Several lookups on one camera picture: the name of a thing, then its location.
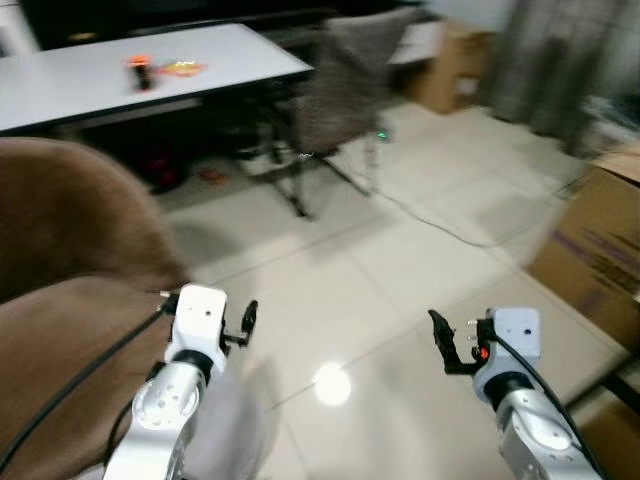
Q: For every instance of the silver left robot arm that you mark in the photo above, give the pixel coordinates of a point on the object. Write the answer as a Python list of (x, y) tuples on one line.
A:
[(165, 415)]

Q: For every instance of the large printed cardboard box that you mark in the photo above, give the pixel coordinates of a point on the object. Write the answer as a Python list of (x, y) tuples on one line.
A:
[(595, 245)]

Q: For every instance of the small plain cardboard box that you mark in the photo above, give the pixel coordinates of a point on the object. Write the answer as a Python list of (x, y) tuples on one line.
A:
[(450, 70)]

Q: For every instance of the grey curtain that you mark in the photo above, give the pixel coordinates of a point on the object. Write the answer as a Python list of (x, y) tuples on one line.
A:
[(560, 60)]

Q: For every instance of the orange yellow wrapper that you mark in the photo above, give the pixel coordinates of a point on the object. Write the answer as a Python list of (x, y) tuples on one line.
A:
[(183, 68)]

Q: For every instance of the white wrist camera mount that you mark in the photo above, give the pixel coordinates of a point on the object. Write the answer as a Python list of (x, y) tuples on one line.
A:
[(197, 318), (515, 335)]

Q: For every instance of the black metal table leg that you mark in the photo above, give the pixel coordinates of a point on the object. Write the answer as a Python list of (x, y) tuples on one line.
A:
[(622, 395)]

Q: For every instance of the low brown cardboard box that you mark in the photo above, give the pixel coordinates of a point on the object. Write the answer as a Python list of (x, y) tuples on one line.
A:
[(615, 445)]

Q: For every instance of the white rectangular table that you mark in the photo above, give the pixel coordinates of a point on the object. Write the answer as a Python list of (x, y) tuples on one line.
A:
[(80, 85)]

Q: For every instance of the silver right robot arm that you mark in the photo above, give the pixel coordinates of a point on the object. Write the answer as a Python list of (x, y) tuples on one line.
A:
[(535, 430)]

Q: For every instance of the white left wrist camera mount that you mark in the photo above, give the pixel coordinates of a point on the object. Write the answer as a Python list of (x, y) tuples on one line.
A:
[(197, 318)]

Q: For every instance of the red item under table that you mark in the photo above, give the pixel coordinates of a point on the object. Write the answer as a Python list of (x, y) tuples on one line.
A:
[(160, 170)]

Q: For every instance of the light grey pillow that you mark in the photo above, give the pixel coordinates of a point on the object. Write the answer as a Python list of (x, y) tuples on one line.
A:
[(235, 430)]

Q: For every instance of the black item with orange cap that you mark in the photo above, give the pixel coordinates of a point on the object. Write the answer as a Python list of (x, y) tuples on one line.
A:
[(142, 72)]

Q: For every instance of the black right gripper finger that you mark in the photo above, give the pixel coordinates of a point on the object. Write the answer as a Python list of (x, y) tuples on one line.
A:
[(466, 330), (441, 340)]

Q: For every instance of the brown fabric sofa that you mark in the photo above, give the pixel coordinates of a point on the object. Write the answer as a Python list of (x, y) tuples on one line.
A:
[(60, 250)]

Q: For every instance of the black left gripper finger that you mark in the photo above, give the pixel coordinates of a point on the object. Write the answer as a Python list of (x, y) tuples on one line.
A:
[(249, 317)]

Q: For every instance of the chair with brown woven cover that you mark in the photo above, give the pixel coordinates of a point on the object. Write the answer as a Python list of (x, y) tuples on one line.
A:
[(345, 90)]

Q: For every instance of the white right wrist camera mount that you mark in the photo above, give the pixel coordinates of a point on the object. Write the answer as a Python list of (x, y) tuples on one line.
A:
[(515, 335)]

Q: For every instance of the dark tv cabinet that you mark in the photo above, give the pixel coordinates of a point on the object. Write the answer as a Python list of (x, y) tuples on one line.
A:
[(180, 20)]

